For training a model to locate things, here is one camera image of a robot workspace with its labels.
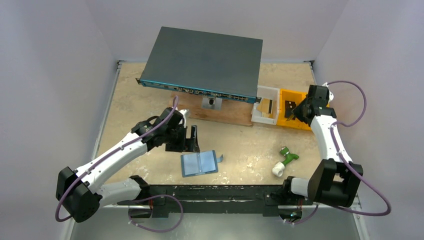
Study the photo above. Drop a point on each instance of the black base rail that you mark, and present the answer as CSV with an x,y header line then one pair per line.
x,y
267,200

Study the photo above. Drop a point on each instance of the green pipe valve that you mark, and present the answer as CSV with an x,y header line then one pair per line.
x,y
288,156

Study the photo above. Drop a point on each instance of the blue card holder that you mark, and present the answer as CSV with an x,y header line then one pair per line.
x,y
200,164

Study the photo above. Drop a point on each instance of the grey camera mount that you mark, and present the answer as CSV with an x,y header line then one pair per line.
x,y
212,103

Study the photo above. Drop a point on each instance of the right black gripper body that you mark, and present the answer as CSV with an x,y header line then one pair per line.
x,y
301,108

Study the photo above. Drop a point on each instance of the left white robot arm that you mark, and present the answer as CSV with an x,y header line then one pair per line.
x,y
82,191

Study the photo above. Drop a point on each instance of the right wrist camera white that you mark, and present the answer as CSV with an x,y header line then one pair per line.
x,y
326,84

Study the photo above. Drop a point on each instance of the black block in bin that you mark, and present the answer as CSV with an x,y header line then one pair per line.
x,y
289,105

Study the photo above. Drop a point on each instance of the amber item in tray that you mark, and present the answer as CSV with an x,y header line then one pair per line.
x,y
263,108

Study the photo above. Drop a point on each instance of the clear plastic card sleeves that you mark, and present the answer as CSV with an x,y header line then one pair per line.
x,y
199,164

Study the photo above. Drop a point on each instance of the yellow bin left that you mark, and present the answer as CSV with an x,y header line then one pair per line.
x,y
291,95

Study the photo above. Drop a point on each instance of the grey network switch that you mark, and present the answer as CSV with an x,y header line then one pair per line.
x,y
204,64

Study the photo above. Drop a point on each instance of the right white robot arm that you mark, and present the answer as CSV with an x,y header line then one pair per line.
x,y
336,180

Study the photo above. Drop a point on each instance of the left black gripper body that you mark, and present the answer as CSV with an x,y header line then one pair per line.
x,y
176,138

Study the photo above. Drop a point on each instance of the white pvc pipe fitting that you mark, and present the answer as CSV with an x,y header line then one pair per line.
x,y
278,169

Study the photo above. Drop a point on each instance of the wooden board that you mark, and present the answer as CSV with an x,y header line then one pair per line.
x,y
231,112

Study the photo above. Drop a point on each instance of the grey card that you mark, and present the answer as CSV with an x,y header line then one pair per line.
x,y
270,107

